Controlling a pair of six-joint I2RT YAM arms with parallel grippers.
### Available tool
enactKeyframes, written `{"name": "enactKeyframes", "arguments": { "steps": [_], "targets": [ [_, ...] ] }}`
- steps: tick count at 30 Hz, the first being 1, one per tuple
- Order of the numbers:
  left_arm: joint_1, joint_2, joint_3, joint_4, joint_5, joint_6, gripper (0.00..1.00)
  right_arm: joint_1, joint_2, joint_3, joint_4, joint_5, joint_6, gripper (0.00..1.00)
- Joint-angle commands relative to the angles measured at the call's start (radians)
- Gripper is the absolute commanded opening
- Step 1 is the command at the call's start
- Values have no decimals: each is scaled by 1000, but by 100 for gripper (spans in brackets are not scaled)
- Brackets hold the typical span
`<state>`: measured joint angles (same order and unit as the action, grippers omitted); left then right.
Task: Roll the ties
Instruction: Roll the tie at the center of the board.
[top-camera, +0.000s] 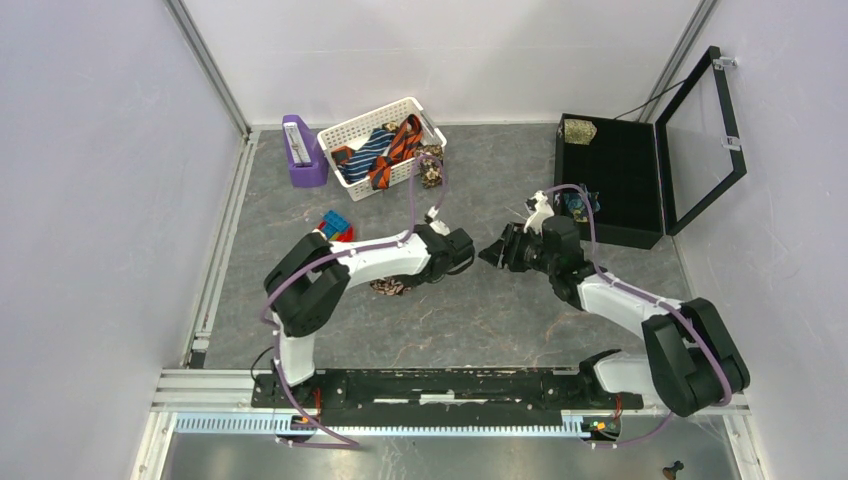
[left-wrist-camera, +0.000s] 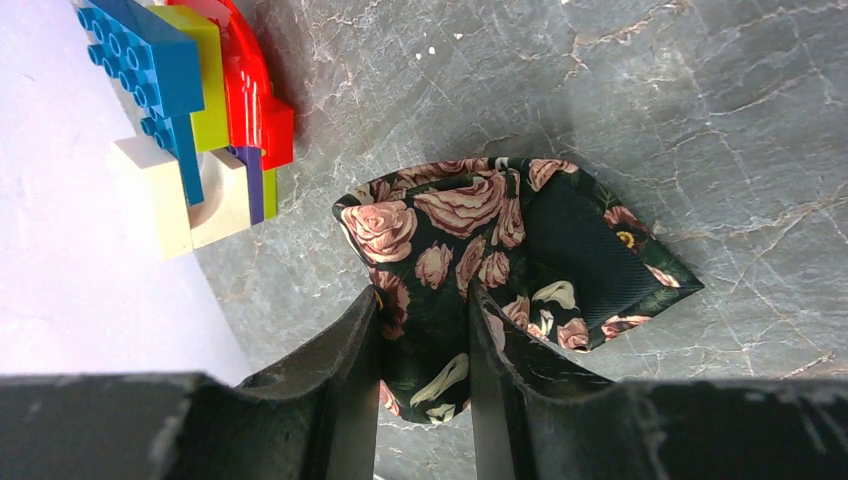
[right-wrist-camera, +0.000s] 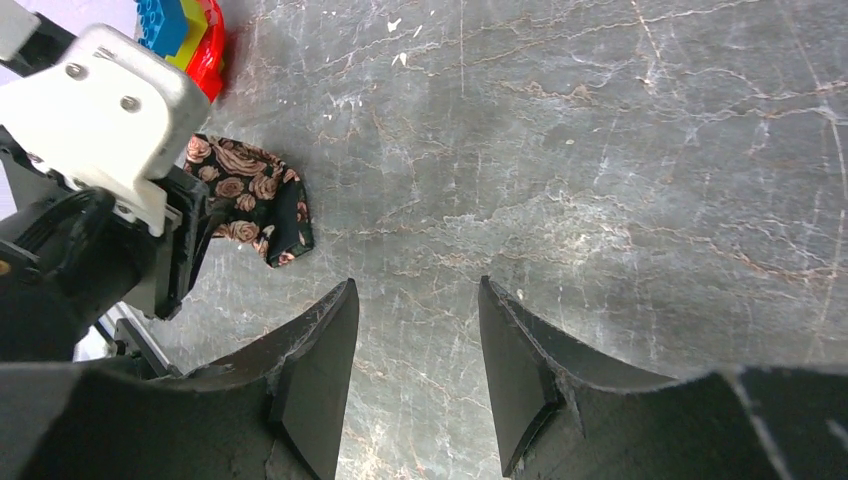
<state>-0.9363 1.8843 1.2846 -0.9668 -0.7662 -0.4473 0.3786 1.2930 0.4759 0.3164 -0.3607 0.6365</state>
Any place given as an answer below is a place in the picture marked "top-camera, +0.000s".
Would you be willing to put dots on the black pink floral tie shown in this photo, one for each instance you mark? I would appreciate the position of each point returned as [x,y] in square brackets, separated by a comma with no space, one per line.
[390,286]

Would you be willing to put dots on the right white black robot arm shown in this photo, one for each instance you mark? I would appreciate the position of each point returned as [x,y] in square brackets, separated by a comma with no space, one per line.
[692,359]

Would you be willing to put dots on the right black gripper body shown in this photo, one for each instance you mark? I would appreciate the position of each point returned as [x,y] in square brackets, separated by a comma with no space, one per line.
[527,251]

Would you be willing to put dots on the orange navy striped tie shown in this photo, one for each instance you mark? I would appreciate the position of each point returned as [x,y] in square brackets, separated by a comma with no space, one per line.
[402,147]

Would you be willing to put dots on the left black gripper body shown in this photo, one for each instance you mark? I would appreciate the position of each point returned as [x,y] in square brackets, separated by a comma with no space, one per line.
[411,280]

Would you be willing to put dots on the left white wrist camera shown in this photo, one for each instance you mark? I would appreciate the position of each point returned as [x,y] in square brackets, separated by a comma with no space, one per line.
[437,222]

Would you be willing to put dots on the gold rolled tie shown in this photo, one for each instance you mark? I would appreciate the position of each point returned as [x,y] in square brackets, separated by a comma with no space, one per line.
[578,131]

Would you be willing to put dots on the navy white striped tie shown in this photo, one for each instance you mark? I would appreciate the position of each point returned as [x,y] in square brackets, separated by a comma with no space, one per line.
[354,165]

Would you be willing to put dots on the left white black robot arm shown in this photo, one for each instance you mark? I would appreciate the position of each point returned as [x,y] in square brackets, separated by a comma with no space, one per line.
[305,287]

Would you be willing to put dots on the white slotted cable duct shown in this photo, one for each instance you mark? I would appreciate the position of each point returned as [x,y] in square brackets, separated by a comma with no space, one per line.
[276,423]

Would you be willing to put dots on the colourful toy block stack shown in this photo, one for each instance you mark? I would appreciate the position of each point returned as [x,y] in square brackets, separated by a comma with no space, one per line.
[336,228]

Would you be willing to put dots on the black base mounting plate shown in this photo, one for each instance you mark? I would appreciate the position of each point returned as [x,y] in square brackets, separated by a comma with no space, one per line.
[480,397]

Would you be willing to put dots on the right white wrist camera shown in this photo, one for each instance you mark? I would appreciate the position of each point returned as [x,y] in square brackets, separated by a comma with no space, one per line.
[539,210]

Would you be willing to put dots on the purple metronome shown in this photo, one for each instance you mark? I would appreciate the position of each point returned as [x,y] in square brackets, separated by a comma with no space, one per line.
[307,164]

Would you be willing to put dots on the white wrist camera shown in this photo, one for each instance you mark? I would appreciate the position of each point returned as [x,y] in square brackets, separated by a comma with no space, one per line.
[539,210]
[437,222]

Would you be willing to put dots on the white plastic basket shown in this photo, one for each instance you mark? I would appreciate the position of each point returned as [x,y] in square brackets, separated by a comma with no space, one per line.
[353,133]

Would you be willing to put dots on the blue patterned rolled tie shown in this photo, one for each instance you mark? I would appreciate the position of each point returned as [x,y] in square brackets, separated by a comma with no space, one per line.
[581,203]

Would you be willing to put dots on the brown floral tie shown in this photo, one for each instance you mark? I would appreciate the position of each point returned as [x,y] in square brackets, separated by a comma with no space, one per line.
[430,159]

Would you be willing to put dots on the small black floor object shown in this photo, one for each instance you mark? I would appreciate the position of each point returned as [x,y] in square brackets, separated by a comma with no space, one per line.
[671,472]

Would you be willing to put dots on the black tie display box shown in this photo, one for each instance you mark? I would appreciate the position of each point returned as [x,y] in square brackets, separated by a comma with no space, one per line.
[654,178]

